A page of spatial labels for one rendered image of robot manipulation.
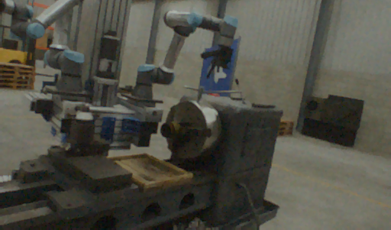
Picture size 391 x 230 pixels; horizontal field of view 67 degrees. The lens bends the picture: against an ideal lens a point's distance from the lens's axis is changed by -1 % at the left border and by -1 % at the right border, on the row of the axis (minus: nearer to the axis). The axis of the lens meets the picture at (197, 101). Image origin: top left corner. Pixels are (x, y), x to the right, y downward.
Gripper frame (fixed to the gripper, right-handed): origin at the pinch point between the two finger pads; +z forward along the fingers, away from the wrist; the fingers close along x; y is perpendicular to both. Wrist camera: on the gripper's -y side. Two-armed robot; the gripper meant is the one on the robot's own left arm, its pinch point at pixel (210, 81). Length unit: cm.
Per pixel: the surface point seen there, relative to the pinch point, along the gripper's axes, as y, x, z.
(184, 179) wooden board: -9, -27, 45
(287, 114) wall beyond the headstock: 656, 838, 136
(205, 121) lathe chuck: -0.9, -12.6, 19.4
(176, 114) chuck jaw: -13.8, -1.1, 21.3
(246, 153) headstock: 31.8, -4.5, 35.0
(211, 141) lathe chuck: 4.9, -13.2, 29.1
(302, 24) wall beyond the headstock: 628, 894, -214
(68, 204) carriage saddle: -57, -58, 44
